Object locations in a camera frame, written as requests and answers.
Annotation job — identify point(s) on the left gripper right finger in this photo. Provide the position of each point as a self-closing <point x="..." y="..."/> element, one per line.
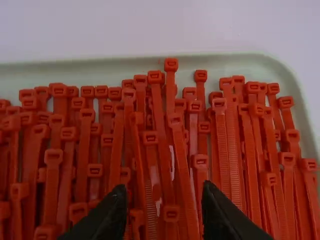
<point x="222" y="217"/>

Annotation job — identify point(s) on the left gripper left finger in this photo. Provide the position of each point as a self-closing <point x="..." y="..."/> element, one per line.
<point x="107" y="217"/>

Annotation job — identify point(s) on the pale tray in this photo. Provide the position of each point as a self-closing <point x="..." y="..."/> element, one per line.
<point x="75" y="72"/>

